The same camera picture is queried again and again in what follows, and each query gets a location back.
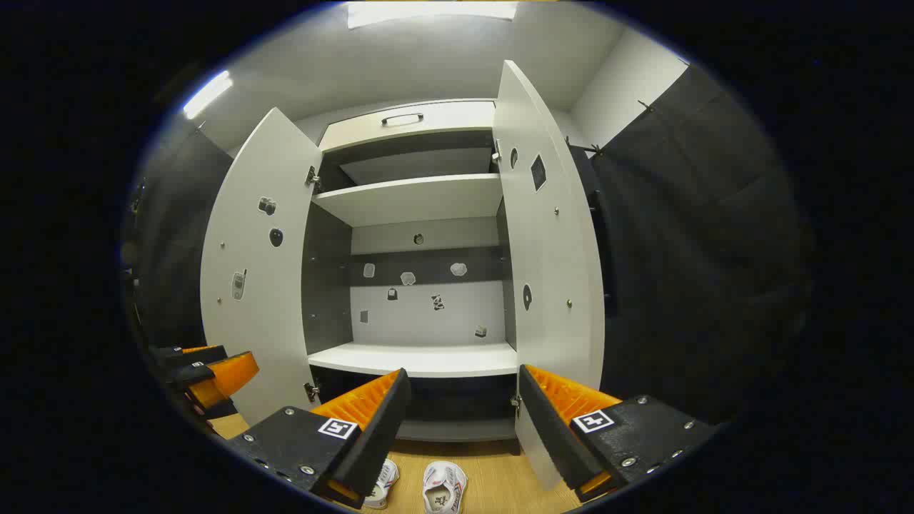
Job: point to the ceiling light panel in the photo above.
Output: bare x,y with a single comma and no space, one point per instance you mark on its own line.
428,11

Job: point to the white canvas shoe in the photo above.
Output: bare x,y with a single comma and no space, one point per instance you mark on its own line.
443,485
382,489

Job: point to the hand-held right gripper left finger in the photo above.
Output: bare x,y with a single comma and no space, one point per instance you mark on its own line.
378,428

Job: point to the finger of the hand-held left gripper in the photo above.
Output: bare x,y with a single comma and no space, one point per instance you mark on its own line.
193,355
228,375

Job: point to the ceiling tube light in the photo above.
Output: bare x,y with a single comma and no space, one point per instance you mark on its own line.
207,94

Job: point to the black backdrop cloth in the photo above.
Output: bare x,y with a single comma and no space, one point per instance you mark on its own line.
700,250

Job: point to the metal door hinge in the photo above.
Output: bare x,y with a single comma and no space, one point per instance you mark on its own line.
313,178
496,151
515,405
311,391

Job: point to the white cabinet door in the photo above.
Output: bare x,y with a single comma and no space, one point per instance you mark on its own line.
250,321
550,250

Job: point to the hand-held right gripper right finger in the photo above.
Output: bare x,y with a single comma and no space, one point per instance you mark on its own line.
546,428

